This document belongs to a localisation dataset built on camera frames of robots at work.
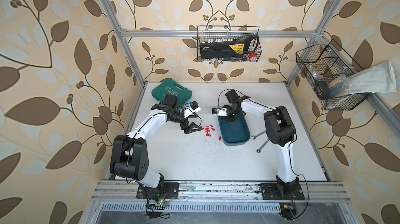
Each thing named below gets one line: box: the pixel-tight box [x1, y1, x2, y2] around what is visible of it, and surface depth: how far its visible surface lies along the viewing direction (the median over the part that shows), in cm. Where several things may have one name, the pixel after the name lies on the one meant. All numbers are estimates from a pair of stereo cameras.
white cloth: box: [348, 60, 397, 95], surface depth 58 cm
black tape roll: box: [314, 80, 331, 101], surface depth 67 cm
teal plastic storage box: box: [217, 114, 251, 146], surface depth 93 cm
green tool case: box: [151, 78, 193, 106], surface depth 113 cm
